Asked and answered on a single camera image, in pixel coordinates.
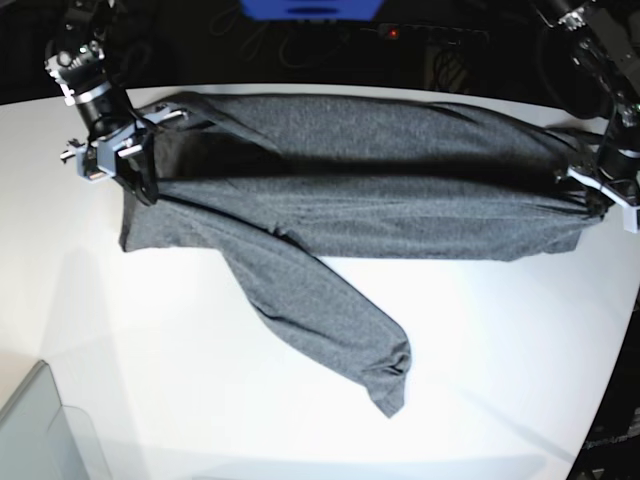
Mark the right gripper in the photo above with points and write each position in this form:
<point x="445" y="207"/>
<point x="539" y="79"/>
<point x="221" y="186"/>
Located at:
<point x="114" y="125"/>

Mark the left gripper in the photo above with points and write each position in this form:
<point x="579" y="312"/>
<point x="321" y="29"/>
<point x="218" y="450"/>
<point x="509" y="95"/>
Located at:
<point x="610" y="171"/>

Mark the grey long-sleeve shirt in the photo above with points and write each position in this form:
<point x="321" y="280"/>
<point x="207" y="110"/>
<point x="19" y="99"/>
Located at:
<point x="279" y="183"/>

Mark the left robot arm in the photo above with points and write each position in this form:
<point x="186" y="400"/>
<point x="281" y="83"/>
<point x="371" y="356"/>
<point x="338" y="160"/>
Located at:
<point x="605" y="50"/>

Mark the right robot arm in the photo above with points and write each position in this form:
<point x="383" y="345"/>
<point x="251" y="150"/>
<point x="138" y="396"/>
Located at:
<point x="76" y="57"/>

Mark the blue bin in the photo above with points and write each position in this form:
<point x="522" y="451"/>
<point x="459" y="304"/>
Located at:
<point x="294" y="10"/>

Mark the black power strip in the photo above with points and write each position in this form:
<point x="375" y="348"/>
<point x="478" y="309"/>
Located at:
<point x="396" y="31"/>

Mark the translucent plastic box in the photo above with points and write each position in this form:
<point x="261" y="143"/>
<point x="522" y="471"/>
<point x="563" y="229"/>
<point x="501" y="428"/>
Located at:
<point x="42" y="438"/>

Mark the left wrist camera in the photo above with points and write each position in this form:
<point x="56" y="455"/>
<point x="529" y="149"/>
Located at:
<point x="631" y="219"/>

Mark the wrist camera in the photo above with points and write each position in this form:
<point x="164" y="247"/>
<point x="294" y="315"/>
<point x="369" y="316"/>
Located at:
<point x="631" y="219"/>
<point x="94" y="165"/>

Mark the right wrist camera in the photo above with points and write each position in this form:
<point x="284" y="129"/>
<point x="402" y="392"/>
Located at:
<point x="94" y="165"/>

